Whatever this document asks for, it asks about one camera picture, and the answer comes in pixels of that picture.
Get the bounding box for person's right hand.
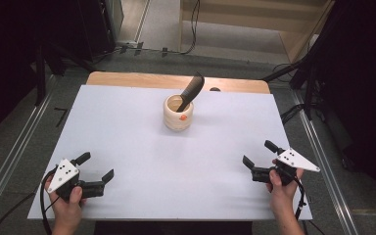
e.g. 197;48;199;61
265;159;306;218

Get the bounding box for black comb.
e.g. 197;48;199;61
175;71;206;114

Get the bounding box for hanging black cable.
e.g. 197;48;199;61
179;0;201;56

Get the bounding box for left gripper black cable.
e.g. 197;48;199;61
39;168;59;235

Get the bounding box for black curtain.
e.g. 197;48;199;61
0;0;116;149
302;0;376;218

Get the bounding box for person's dark clothing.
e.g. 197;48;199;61
93;221;254;235

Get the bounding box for wooden table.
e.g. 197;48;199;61
85;70;271;95

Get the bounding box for black floor cables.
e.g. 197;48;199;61
279;103;306;125

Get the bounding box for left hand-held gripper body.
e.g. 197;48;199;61
47;158;107;202

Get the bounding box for person's left hand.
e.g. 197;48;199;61
44;177;88;230

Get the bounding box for light wooden cabinet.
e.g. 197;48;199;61
178;0;337;64

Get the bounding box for white board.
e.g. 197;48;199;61
27;84;313;221

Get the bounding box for cream ribbed ceramic cup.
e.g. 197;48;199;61
163;93;195;132

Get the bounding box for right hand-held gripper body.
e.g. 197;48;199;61
251;147;321;187

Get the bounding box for black metal stand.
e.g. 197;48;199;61
261;57;319;121
34;43;48;107

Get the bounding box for metal floor rail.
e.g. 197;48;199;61
0;73;59;229
289;89;360;235

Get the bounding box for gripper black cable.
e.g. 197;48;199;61
293;177;308;235
39;168;59;235

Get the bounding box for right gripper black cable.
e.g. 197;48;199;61
293;177;308;235

